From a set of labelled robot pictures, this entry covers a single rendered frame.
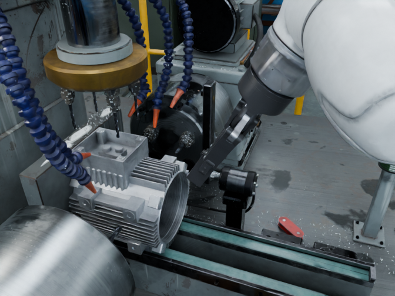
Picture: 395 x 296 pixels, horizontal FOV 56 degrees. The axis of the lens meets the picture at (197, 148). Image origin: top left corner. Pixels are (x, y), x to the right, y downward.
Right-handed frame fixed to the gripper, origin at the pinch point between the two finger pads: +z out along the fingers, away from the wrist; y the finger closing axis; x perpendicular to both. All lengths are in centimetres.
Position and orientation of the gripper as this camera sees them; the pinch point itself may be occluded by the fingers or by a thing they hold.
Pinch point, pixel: (203, 168)
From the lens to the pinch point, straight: 62.9
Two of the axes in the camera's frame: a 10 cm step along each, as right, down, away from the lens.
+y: -3.5, 5.1, -7.9
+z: -4.6, 6.4, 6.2
